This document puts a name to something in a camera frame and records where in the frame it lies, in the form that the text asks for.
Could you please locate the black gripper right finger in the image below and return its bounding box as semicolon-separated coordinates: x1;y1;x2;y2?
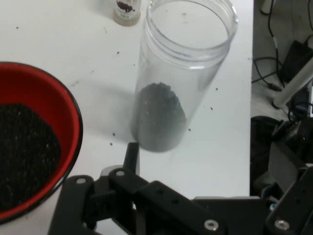
265;166;313;235

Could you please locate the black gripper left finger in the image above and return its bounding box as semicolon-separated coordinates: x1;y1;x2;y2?
47;141;225;235

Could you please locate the black seeds heap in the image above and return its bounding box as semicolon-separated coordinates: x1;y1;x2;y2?
0;104;62;213
132;82;188;153

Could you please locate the clear plastic jar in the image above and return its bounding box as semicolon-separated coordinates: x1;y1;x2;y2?
129;0;240;154

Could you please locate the black floor equipment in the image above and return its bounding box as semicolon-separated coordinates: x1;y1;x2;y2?
250;115;313;196

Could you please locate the red bowl with black rim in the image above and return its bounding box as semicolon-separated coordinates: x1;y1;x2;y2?
0;61;84;225

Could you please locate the white stand leg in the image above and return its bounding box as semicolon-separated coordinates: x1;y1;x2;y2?
271;58;313;109

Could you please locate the black power adapter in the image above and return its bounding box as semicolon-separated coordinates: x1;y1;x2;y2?
281;40;313;84

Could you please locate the green-lid spice bottle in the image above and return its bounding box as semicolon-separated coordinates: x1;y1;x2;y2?
112;0;142;27

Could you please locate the thin black floor cable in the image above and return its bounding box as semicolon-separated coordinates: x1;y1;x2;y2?
251;0;287;93

